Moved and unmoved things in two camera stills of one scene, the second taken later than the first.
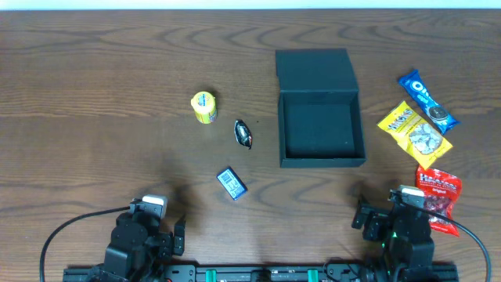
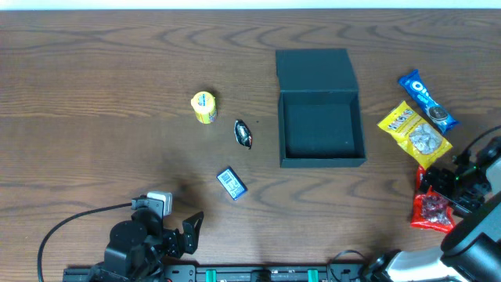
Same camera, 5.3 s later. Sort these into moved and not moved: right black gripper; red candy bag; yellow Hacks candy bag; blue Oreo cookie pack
Moved: right black gripper
Not moved: yellow Hacks candy bag; red candy bag; blue Oreo cookie pack
